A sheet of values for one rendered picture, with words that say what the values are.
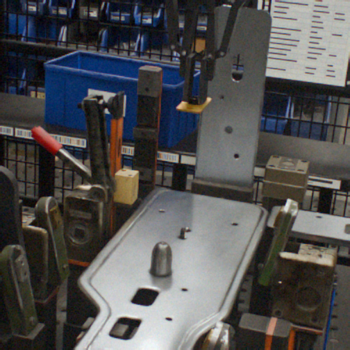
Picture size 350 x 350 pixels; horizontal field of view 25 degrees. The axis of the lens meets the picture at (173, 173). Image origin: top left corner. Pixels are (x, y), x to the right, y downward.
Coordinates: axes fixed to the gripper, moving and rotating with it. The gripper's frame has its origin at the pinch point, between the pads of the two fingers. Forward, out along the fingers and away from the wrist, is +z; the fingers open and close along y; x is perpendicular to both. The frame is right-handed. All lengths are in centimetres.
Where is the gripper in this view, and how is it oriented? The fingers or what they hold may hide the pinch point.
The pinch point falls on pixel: (196, 78)
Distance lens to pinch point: 120.7
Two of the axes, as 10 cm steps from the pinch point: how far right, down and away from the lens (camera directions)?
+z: -0.8, 9.3, 3.6
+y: 9.6, 1.6, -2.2
